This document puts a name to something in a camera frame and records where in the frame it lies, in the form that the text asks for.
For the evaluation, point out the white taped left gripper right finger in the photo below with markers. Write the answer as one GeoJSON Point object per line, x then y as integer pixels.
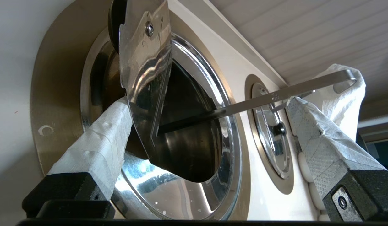
{"type": "Point", "coordinates": [332, 150]}

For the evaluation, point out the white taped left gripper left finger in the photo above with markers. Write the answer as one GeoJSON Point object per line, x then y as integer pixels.
{"type": "Point", "coordinates": [96, 150]}

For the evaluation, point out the steel lid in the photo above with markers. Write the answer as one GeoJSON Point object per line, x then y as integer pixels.
{"type": "Point", "coordinates": [272, 138]}
{"type": "Point", "coordinates": [146, 81]}

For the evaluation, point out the steel lid, flat-ladle pot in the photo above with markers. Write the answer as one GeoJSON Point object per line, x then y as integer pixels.
{"type": "Point", "coordinates": [272, 138]}

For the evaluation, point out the white round appliance base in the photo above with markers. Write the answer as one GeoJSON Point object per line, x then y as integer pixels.
{"type": "Point", "coordinates": [316, 197]}
{"type": "Point", "coordinates": [303, 166]}

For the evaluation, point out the white cloth cover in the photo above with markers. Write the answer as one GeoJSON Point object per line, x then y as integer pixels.
{"type": "Point", "coordinates": [341, 100]}

